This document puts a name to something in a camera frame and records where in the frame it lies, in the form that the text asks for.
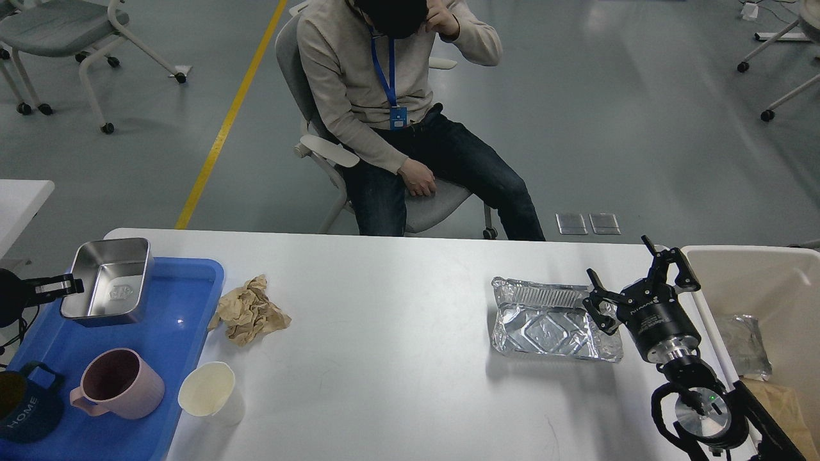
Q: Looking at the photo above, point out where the metal floor plate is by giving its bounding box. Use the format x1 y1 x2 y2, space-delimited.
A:
555 213 589 236
589 213 622 236

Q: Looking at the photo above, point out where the blue plastic tray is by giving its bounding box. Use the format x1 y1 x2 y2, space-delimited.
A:
1 257 225 460

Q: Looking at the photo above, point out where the aluminium foil tray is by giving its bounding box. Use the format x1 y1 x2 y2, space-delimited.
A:
490 277 623 364

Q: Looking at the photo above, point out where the blue lanyard badge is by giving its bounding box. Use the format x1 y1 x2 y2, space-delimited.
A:
367 25 408 131

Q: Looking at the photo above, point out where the grey office chair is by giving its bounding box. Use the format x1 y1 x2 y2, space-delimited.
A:
275 15 498 239

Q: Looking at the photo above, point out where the beige plastic bin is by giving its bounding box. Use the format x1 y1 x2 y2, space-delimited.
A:
682 245 819 444

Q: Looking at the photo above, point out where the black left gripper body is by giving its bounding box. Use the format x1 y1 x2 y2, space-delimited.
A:
1 269 29 328

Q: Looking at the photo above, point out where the right metal floor plate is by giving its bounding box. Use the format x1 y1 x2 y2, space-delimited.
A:
589 213 622 236

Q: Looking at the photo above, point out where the black cables left edge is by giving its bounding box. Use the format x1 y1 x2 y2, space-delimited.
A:
0 307 29 359

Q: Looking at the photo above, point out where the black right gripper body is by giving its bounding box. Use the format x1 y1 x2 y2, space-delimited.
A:
618 280 701 364

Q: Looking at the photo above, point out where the white side table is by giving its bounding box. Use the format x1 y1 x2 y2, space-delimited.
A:
1 179 55 257

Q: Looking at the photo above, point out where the crumpled brown paper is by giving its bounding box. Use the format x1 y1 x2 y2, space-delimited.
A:
207 274 292 347

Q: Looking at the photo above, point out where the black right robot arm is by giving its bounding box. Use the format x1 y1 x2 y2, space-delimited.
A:
582 236 803 460

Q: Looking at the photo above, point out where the dark blue HOME mug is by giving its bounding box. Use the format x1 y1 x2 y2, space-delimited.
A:
1 361 65 444

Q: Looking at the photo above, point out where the left metal floor plate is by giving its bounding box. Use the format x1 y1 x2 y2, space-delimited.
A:
555 213 589 236

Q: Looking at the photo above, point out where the chair legs top right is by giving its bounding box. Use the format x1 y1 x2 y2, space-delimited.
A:
736 1 819 122

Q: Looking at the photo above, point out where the clear plastic bag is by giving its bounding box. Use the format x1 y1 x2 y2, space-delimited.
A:
715 313 773 380

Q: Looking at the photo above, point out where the pink ribbed mug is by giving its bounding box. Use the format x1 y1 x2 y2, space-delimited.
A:
69 348 166 420

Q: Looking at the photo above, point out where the brown paper in bin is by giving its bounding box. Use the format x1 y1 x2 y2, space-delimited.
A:
741 377 819 460

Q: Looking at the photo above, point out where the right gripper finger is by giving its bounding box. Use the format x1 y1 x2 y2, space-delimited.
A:
582 268 635 336
641 234 701 293

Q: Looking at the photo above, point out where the grey chair top left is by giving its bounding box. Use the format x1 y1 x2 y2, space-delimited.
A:
1 1 187 134

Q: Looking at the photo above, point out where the white paper cup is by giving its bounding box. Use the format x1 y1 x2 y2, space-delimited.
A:
177 361 246 426

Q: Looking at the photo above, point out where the seated person beige sweater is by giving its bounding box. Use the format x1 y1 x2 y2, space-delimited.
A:
297 1 545 241

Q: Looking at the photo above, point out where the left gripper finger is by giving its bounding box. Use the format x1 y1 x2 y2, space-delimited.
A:
24 273 76 289
26 285 85 305

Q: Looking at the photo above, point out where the stainless steel rectangular container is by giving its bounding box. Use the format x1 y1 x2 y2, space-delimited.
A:
60 238 154 327

